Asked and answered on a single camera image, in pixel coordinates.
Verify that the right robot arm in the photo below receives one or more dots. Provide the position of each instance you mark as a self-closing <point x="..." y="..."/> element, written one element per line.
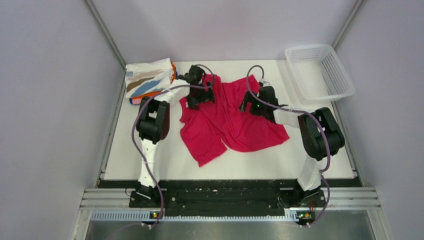
<point x="320" y="134"/>

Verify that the crimson red t-shirt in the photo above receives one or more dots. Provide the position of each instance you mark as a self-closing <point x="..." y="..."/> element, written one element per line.
<point x="215" y="127"/>

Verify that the aluminium rail frame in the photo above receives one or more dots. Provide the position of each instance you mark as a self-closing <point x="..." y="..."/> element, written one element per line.
<point x="341" y="198"/>

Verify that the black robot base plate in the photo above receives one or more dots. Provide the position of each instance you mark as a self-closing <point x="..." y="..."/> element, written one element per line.
<point x="227" y="198"/>

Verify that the white patterned folded t-shirt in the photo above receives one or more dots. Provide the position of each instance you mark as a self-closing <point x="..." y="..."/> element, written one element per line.
<point x="147" y="78"/>

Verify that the white plastic basket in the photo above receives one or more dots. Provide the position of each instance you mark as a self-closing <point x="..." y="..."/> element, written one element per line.
<point x="318" y="75"/>

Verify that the white slotted cable duct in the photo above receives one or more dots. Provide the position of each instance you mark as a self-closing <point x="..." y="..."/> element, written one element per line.
<point x="146" y="216"/>

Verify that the orange folded t-shirt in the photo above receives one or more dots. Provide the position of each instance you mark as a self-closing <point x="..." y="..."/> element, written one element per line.
<point x="155" y="92"/>

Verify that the pink folded t-shirt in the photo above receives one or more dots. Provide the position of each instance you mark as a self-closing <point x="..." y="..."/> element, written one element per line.
<point x="144" y="97"/>

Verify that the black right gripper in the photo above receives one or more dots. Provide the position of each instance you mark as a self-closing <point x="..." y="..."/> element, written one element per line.
<point x="247" y="99"/>

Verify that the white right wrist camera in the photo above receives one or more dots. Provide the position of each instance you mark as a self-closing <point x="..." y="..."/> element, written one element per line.
<point x="264" y="83"/>

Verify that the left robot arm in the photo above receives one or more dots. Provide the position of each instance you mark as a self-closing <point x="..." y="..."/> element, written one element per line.
<point x="152" y="125"/>

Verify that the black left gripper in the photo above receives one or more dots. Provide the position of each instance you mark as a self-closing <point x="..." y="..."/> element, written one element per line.
<point x="206" y="96"/>

